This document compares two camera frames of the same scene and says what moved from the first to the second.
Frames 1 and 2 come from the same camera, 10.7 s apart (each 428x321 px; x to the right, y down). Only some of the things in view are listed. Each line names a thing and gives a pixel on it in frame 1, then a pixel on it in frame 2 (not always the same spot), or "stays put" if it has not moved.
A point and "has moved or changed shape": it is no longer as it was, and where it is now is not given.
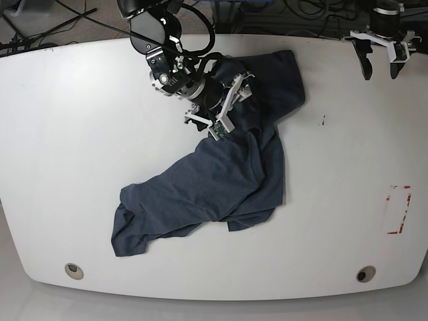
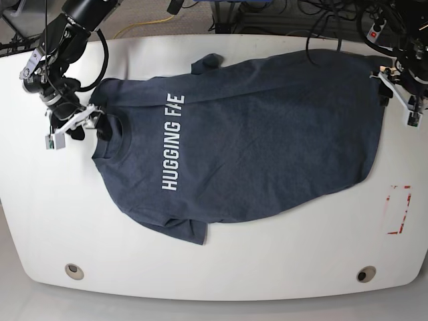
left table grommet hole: (74, 271) stays put
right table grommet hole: (365, 273) stays put
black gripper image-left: (211, 96) to (60, 113)
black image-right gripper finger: (362, 48) to (407, 81)
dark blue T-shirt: (239, 178) has moved or changed shape
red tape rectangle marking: (388, 198) stays put
